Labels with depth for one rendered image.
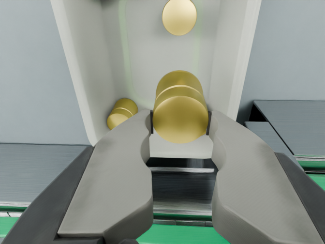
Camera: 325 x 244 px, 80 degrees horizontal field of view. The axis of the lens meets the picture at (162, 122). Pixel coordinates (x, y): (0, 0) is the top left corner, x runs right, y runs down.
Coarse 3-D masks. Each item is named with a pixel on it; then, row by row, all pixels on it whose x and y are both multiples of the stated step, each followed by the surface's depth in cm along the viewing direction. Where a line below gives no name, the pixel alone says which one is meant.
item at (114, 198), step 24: (144, 120) 11; (96, 144) 9; (120, 144) 9; (144, 144) 9; (96, 168) 8; (120, 168) 8; (144, 168) 8; (96, 192) 7; (120, 192) 7; (144, 192) 7; (72, 216) 6; (96, 216) 6; (120, 216) 6; (144, 216) 6; (120, 240) 6
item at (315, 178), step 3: (312, 177) 19; (315, 177) 19; (318, 177) 19; (321, 177) 19; (324, 177) 19; (315, 180) 18; (318, 180) 18; (321, 180) 18; (324, 180) 18; (318, 183) 18; (321, 183) 18; (324, 183) 18; (321, 186) 18; (324, 186) 18; (324, 189) 18
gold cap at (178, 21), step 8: (176, 0) 18; (184, 0) 18; (168, 8) 18; (176, 8) 18; (184, 8) 18; (192, 8) 18; (168, 16) 19; (176, 16) 19; (184, 16) 19; (192, 16) 19; (168, 24) 19; (176, 24) 19; (184, 24) 19; (192, 24) 19; (176, 32) 19; (184, 32) 19
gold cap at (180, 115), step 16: (160, 80) 14; (176, 80) 13; (192, 80) 13; (160, 96) 12; (176, 96) 11; (192, 96) 11; (160, 112) 11; (176, 112) 11; (192, 112) 11; (160, 128) 12; (176, 128) 12; (192, 128) 12
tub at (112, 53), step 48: (96, 0) 22; (144, 0) 22; (192, 0) 22; (240, 0) 17; (96, 48) 22; (144, 48) 25; (192, 48) 24; (240, 48) 17; (96, 96) 23; (144, 96) 28; (240, 96) 20; (192, 144) 25
